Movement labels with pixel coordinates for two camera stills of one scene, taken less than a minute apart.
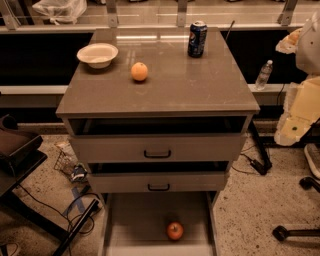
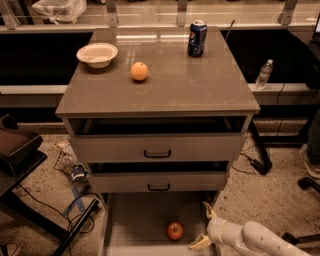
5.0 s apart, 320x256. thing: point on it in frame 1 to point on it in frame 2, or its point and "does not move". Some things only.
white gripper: [310, 50] to [216, 230]
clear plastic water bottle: [264, 75] does not move
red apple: [175, 231] does not move
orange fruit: [139, 71] does not move
